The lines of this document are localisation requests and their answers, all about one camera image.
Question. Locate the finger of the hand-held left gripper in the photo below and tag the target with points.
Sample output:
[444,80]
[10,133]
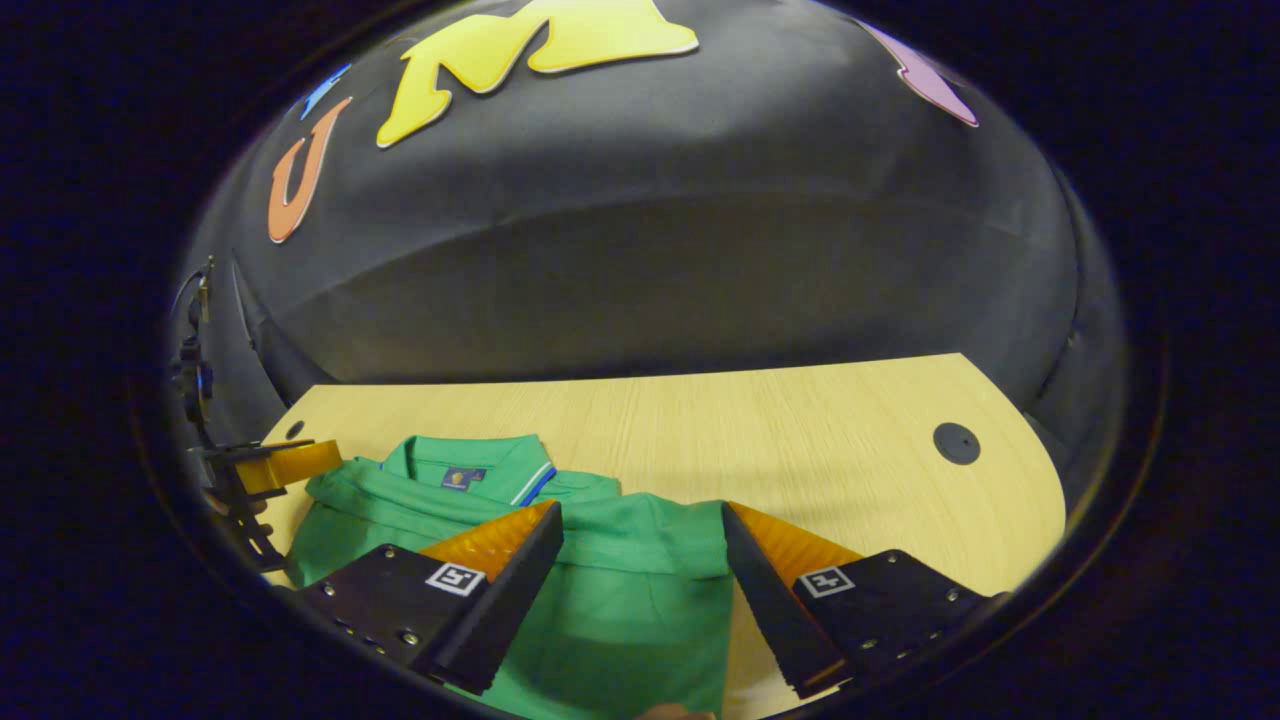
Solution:
[290,465]

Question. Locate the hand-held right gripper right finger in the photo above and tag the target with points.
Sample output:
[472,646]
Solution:
[770,600]

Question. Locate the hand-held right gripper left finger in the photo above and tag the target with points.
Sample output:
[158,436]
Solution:
[510,600]

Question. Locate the green T-shirt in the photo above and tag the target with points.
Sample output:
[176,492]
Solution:
[620,600]

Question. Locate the black capped table grommet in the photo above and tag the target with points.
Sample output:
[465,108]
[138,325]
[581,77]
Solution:
[956,443]

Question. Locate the black backdrop cloth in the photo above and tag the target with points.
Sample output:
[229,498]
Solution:
[650,250]

